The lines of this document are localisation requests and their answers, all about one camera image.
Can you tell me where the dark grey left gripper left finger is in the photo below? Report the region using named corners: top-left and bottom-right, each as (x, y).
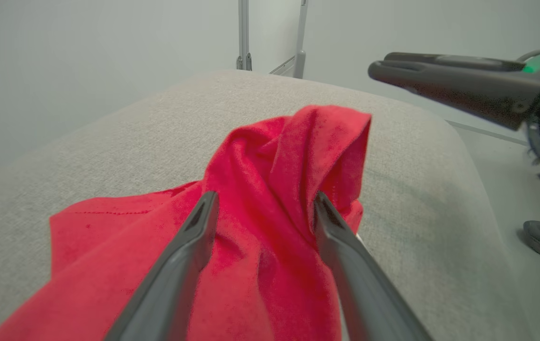
top-left (104, 191), bottom-right (220, 341)

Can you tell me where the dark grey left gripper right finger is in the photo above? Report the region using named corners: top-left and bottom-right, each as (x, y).
top-left (314, 191), bottom-right (434, 341)

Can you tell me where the red jersey with white trim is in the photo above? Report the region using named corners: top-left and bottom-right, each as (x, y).
top-left (0, 105), bottom-right (372, 341)

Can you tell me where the grey fabric sofa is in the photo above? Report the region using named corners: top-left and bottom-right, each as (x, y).
top-left (0, 70), bottom-right (535, 341)

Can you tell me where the grey partition base rail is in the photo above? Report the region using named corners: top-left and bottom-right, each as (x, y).
top-left (445, 120), bottom-right (531, 146)

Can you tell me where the grey partition post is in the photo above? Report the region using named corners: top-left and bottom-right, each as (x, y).
top-left (238, 0), bottom-right (252, 72)
top-left (293, 0), bottom-right (309, 79)

